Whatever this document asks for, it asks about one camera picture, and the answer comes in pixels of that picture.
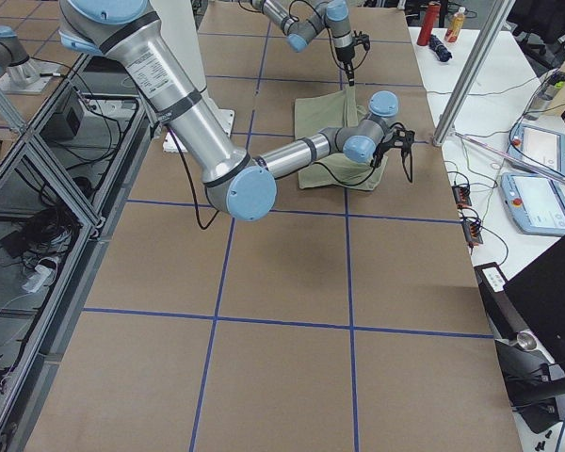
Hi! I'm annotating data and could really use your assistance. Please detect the aluminium frame rack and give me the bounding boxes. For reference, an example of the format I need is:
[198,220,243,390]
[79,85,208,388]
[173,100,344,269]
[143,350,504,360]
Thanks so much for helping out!
[0,56,151,451]

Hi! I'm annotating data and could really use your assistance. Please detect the near blue teach pendant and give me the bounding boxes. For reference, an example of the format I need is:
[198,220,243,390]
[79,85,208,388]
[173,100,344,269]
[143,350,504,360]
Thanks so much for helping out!
[500,173,565,237]

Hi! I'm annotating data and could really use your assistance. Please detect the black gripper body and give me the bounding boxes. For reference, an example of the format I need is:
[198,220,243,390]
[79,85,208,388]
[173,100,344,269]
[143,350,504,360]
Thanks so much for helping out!
[334,45,355,66]
[370,142,390,169]

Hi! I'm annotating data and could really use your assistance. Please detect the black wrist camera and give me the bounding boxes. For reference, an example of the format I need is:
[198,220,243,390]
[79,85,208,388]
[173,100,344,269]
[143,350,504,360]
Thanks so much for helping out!
[352,30,371,52]
[390,122,415,156]

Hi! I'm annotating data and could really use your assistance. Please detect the blue teach pendant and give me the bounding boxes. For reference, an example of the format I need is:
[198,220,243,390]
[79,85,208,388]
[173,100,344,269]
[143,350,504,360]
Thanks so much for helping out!
[508,123,565,175]
[500,173,565,237]

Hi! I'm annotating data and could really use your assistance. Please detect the red cylinder bottle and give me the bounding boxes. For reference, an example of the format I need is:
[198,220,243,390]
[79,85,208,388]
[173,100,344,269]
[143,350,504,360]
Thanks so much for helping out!
[416,1,441,46]

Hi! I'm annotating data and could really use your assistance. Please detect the white power strip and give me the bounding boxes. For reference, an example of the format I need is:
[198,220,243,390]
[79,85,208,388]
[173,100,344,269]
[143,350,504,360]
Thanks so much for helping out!
[22,264,56,293]

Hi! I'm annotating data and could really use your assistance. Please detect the yellow drink bottle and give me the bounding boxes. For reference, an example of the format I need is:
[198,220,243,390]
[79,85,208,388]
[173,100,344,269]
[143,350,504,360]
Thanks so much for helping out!
[444,6,466,42]

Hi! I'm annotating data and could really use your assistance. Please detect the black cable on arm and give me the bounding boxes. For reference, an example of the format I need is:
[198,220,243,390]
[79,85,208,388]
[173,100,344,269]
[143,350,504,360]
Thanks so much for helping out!
[167,121,415,232]

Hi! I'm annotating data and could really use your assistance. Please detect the olive green long-sleeve shirt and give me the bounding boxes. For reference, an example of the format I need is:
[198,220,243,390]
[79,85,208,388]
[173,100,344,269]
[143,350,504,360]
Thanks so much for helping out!
[294,86,387,192]

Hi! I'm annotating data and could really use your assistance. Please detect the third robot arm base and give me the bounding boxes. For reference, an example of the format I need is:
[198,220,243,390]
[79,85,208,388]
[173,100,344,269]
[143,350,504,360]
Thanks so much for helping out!
[0,25,60,95]

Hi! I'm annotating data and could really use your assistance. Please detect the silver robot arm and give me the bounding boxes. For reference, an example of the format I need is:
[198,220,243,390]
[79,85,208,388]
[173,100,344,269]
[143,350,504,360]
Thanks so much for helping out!
[58,1,408,221]
[237,0,370,87]

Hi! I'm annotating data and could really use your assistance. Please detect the far blue teach pendant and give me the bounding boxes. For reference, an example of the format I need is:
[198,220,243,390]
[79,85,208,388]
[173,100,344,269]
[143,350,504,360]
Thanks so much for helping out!
[508,123,565,175]

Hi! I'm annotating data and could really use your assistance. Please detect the orange black electronics board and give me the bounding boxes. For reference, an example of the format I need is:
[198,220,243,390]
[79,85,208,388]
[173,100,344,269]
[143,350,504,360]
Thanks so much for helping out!
[452,185,472,209]

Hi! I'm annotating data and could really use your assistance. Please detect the black box under rack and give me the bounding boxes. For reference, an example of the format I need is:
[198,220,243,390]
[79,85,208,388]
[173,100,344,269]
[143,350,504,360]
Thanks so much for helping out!
[40,91,84,140]

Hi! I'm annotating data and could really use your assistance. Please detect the aluminium frame post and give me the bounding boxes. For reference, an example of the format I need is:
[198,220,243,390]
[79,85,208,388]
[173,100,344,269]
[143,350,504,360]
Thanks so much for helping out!
[432,0,515,147]

